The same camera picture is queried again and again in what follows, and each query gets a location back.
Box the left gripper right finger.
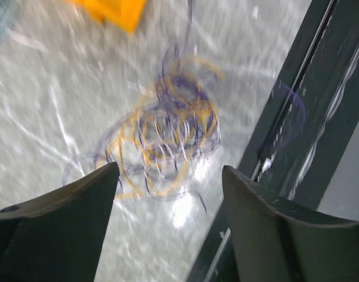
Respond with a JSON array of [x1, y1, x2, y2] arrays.
[[222, 166, 359, 281]]

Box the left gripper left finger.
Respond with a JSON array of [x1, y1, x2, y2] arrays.
[[0, 162, 119, 281]]

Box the purple wires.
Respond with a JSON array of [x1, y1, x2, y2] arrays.
[[61, 0, 224, 214]]

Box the yellow wire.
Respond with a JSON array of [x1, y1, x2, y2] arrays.
[[93, 55, 227, 200]]

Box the yellow plastic bin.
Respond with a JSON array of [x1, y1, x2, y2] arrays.
[[68, 0, 147, 33]]

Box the white wire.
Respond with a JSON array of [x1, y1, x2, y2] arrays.
[[137, 111, 197, 177]]

